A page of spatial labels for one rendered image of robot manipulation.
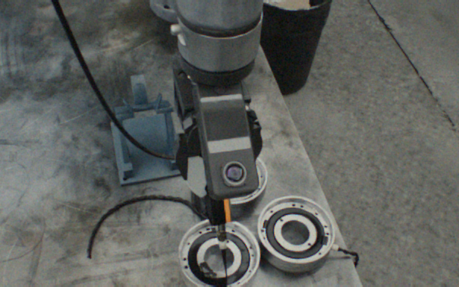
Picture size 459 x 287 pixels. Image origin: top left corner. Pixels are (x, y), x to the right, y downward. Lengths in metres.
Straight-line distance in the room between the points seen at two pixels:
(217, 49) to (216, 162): 0.10
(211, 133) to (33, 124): 0.48
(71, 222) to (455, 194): 1.46
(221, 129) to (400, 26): 2.16
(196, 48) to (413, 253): 1.41
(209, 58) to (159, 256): 0.36
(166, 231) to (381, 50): 1.81
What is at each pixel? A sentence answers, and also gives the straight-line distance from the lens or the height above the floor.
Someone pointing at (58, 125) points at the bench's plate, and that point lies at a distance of 0.91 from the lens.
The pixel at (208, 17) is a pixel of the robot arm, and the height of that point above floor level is 1.19.
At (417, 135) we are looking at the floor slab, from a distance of 2.12.
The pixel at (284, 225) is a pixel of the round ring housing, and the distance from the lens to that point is 0.76.
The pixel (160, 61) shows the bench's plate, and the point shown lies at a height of 0.80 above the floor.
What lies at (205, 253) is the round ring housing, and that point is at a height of 0.83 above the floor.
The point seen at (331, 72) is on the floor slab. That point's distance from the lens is 2.26.
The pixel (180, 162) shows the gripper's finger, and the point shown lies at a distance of 0.58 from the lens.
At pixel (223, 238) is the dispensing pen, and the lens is 0.66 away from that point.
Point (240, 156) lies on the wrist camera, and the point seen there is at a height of 1.07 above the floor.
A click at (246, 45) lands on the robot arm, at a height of 1.16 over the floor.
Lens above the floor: 1.45
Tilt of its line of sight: 49 degrees down
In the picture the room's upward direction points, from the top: 5 degrees clockwise
